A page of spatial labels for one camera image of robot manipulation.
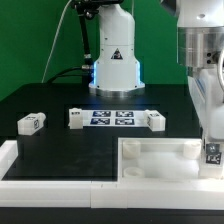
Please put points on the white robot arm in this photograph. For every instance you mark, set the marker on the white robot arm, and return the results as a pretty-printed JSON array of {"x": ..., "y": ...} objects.
[{"x": 200, "y": 48}]

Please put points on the white square tabletop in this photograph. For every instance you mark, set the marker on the white square tabletop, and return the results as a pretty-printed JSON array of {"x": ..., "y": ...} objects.
[{"x": 169, "y": 159}]

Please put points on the fiducial tag sheet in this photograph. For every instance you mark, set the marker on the fiducial tag sheet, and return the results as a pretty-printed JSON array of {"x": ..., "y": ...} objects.
[{"x": 114, "y": 118}]

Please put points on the white U-shaped fence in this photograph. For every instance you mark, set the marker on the white U-shaped fence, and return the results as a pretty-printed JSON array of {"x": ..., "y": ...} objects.
[{"x": 206, "y": 194}]

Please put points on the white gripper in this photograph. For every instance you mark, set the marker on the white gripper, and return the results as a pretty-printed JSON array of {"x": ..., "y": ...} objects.
[{"x": 208, "y": 100}]

